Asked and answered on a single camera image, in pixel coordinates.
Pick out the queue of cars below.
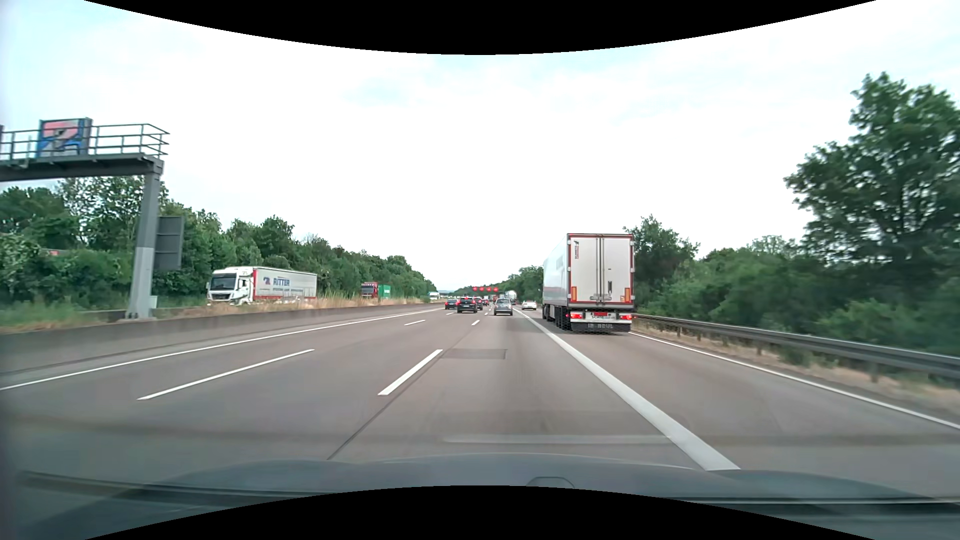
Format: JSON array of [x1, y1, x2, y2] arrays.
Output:
[[444, 289, 520, 311]]

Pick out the grey asphalt road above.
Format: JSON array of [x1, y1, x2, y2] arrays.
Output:
[[0, 298, 960, 499]]

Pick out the white box lorry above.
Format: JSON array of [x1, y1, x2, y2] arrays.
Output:
[[541, 233, 636, 333]]

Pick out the row of trees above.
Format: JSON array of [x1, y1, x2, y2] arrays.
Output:
[[0, 177, 438, 309], [453, 72, 960, 357]]

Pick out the car's own bonnet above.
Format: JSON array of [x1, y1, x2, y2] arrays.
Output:
[[15, 452, 960, 526]]

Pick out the road markings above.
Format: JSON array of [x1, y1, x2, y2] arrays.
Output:
[[0, 303, 960, 472]]

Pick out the white lorry with grey trailer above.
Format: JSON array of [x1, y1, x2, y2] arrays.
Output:
[[206, 266, 318, 306]]

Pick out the concrete median barrier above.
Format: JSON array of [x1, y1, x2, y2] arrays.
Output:
[[0, 301, 445, 355]]

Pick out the grey sign gantry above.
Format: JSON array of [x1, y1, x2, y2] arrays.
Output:
[[0, 117, 186, 321]]

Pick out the dry grass median strip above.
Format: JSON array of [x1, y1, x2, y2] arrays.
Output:
[[0, 294, 429, 335]]

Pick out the metal guard rail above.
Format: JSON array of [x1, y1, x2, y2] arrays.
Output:
[[633, 312, 960, 384]]

